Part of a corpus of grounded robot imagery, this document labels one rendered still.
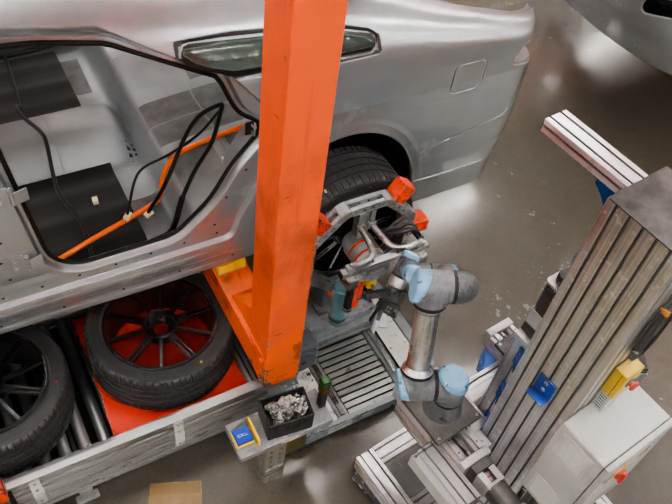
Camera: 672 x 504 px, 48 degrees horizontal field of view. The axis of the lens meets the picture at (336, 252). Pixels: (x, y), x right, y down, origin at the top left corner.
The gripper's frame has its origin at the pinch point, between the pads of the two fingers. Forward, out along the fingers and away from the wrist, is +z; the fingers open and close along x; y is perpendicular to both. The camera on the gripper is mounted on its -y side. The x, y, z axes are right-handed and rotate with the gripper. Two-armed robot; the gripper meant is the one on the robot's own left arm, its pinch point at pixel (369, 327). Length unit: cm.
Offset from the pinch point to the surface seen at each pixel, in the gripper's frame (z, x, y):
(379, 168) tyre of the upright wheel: -58, 29, -21
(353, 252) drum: -21.3, 24.2, -15.7
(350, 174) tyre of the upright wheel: -52, 21, -32
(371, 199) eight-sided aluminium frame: -46, 21, -19
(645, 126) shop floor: -152, 258, 173
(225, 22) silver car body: -85, -25, -97
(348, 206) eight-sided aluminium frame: -40, 13, -28
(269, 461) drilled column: 76, 9, -11
